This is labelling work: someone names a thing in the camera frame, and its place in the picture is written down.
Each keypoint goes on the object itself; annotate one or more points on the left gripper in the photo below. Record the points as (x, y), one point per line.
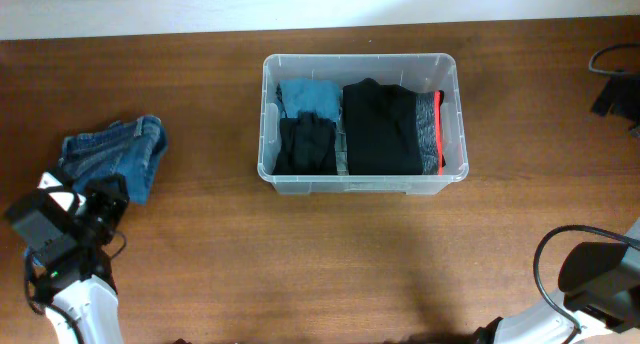
(112, 202)

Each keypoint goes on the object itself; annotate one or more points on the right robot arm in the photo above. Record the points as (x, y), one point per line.
(597, 293)

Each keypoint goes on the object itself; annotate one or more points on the clear plastic storage container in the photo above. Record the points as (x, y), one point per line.
(419, 72)

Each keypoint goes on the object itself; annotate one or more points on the dark blue jeans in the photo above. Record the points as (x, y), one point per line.
(132, 149)

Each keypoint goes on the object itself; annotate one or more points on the light blue jeans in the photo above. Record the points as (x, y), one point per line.
(341, 150)

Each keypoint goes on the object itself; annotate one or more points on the small blue denim shorts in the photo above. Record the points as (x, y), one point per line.
(302, 95)

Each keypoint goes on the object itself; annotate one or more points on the black garment with red trim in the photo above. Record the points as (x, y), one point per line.
(391, 130)

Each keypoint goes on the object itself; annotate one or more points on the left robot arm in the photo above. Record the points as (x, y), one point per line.
(67, 272)

